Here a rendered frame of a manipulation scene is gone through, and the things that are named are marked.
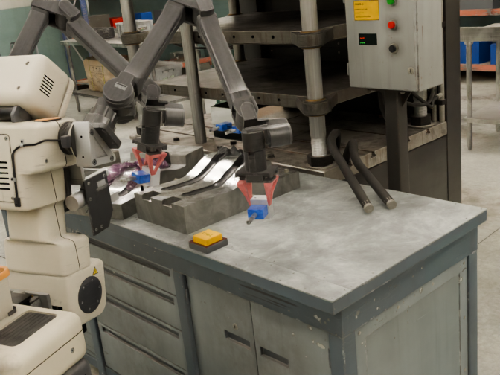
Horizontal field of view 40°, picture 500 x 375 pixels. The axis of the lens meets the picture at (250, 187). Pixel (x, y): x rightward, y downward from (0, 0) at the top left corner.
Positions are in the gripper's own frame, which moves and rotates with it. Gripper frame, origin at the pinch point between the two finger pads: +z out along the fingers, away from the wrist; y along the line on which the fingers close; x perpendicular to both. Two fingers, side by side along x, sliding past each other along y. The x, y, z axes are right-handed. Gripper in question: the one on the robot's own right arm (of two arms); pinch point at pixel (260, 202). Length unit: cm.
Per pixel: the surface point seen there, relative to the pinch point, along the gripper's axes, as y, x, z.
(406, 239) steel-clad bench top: -35.9, -12.8, 15.2
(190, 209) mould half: 27.3, -13.3, 7.6
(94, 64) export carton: 394, -556, 37
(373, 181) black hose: -22, -47, 10
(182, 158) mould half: 50, -59, 6
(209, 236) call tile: 17.1, -2.4, 11.3
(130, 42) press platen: 106, -135, -30
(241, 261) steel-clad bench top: 5.2, 5.3, 15.0
